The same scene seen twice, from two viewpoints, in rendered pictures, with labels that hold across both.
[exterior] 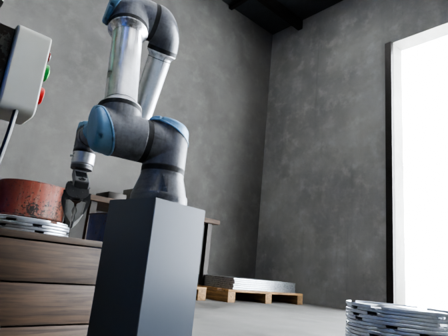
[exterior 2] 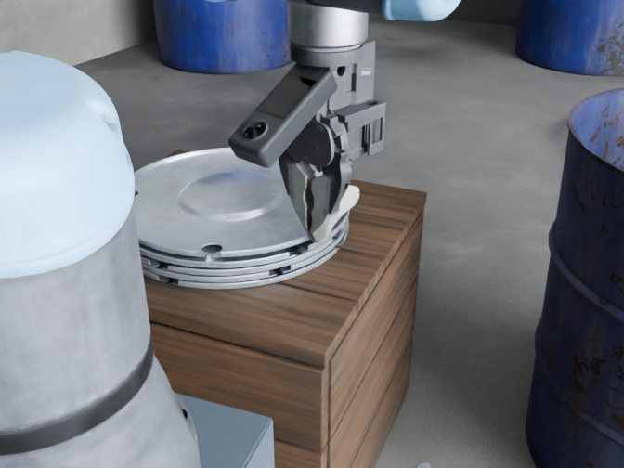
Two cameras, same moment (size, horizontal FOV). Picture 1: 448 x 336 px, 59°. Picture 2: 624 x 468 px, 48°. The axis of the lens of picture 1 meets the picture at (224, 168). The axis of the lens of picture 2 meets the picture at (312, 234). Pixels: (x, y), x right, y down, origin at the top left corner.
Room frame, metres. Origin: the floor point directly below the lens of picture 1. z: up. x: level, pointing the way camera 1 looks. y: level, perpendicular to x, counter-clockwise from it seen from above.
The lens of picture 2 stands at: (1.08, -0.14, 0.76)
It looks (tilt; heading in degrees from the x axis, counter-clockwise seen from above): 29 degrees down; 70
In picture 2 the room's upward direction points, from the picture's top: straight up
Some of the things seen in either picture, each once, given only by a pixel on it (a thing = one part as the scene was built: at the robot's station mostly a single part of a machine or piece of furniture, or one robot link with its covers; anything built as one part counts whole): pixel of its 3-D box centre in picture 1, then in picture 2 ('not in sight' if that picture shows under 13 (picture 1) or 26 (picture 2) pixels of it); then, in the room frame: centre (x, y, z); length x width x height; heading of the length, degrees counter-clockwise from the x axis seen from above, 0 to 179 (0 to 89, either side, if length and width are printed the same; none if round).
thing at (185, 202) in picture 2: (18, 221); (230, 194); (1.25, 0.62, 0.39); 0.29 x 0.29 x 0.01
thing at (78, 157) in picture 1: (82, 160); (325, 21); (1.32, 0.49, 0.62); 0.08 x 0.08 x 0.05
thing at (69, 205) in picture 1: (67, 213); (318, 194); (1.32, 0.50, 0.43); 0.06 x 0.03 x 0.09; 26
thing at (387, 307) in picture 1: (401, 308); not in sight; (1.14, -0.52, 0.25); 0.29 x 0.29 x 0.01
